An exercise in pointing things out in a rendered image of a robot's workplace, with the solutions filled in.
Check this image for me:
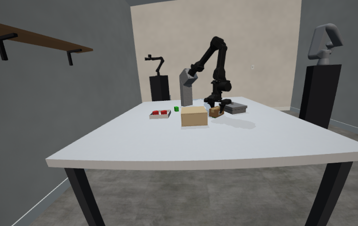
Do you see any brown cardboard box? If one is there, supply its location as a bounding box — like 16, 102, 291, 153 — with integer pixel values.
209, 106, 224, 118

